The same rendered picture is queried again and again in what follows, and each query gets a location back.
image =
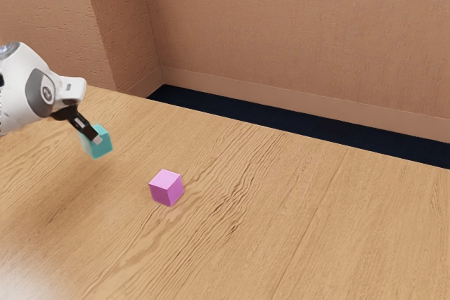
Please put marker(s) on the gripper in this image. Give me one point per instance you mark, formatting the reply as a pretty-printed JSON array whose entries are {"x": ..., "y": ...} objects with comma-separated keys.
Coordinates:
[{"x": 63, "y": 112}]

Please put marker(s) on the teal block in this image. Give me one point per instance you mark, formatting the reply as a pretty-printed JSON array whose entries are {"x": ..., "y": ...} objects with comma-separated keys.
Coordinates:
[{"x": 100, "y": 145}]

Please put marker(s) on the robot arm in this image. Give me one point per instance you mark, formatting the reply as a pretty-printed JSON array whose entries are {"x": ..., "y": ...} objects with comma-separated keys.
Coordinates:
[{"x": 19, "y": 82}]

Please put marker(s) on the pink block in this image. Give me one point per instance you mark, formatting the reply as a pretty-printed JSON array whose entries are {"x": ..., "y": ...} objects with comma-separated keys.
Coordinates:
[{"x": 166, "y": 187}]

